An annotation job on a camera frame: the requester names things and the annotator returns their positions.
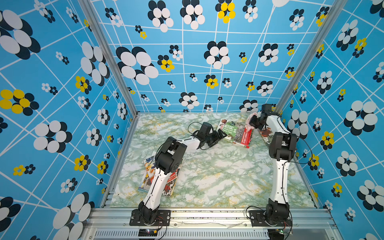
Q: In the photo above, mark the right aluminium corner post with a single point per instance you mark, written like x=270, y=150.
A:
x=323, y=31

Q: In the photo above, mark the red brown illustrated book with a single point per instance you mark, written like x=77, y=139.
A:
x=267, y=135

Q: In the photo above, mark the green red dinosaur book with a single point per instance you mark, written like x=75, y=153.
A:
x=236, y=132

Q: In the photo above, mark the pink cloth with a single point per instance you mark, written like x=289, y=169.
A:
x=247, y=125

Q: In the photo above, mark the red manga book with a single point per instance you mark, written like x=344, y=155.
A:
x=171, y=183

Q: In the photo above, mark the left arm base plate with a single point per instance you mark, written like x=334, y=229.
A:
x=157, y=218

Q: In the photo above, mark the grey teal warrior book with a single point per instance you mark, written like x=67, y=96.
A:
x=144, y=180

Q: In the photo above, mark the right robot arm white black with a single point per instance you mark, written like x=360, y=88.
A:
x=282, y=150

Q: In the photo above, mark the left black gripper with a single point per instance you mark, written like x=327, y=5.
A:
x=216, y=138

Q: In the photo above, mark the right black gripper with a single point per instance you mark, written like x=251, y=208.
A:
x=251, y=122

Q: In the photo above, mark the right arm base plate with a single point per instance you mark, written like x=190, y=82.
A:
x=258, y=219

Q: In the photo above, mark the left aluminium corner post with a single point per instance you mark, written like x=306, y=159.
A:
x=102, y=41

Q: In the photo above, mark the aluminium front rail frame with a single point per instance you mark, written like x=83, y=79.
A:
x=212, y=224

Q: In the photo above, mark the aluminium corner post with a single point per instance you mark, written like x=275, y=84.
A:
x=323, y=31
x=102, y=41

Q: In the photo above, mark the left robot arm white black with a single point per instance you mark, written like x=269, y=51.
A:
x=168, y=158

